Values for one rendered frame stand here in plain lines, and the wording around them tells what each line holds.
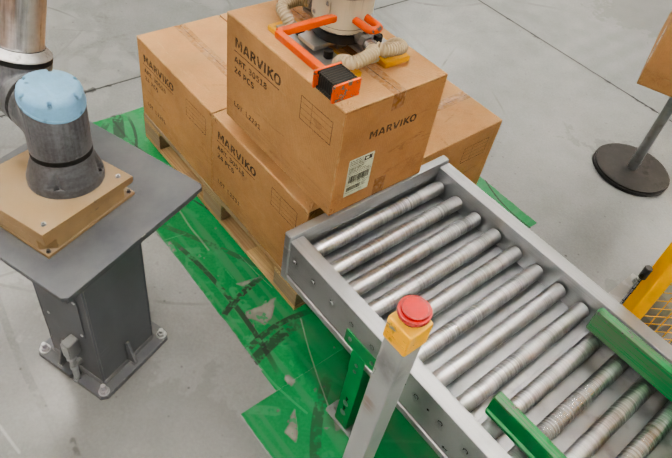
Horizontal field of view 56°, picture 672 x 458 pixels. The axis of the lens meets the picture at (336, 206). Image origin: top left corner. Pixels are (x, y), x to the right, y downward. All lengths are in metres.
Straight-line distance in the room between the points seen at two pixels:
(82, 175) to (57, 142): 0.12
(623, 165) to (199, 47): 2.23
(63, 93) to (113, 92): 1.85
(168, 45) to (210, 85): 0.32
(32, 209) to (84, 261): 0.18
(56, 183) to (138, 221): 0.22
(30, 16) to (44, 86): 0.17
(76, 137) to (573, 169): 2.56
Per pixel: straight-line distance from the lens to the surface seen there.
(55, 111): 1.60
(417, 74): 1.92
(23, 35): 1.72
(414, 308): 1.25
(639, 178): 3.62
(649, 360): 1.98
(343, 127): 1.74
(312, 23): 1.80
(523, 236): 2.13
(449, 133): 2.51
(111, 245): 1.70
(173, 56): 2.72
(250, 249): 2.62
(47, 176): 1.71
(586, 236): 3.17
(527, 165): 3.41
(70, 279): 1.65
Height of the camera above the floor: 2.03
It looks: 45 degrees down
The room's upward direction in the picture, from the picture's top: 11 degrees clockwise
